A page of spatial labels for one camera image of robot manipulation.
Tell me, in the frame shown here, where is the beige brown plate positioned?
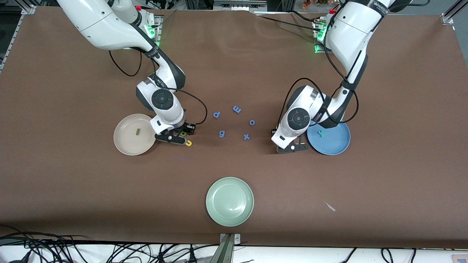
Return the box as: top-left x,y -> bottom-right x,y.
113,114 -> 158,156

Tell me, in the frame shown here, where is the blue plate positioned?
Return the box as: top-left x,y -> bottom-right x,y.
306,121 -> 351,156

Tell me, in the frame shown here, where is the brown table cover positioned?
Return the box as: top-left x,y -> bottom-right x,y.
0,7 -> 468,249

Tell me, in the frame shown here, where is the pale green plate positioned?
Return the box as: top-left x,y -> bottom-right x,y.
205,177 -> 254,227

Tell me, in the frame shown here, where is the grey power strip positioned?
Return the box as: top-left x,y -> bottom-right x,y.
214,1 -> 267,10

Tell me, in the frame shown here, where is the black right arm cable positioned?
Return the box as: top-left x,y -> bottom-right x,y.
109,49 -> 208,126

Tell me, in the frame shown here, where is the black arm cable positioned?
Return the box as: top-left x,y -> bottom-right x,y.
109,49 -> 208,126
277,11 -> 361,126

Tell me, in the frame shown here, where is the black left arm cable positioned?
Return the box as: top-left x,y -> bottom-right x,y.
277,11 -> 361,126

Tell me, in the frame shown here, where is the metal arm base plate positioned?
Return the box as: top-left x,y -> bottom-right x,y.
313,18 -> 330,54
146,15 -> 163,47

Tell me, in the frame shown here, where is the black base power cable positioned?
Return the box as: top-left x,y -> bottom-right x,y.
254,10 -> 324,35

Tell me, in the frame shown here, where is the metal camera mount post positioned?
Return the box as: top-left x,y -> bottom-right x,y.
208,233 -> 242,263

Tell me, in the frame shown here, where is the aluminium table frame rail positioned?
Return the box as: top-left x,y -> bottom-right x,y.
441,0 -> 468,25
0,5 -> 36,73

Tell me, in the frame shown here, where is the black cable bundle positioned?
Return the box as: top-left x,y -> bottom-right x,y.
0,225 -> 205,263

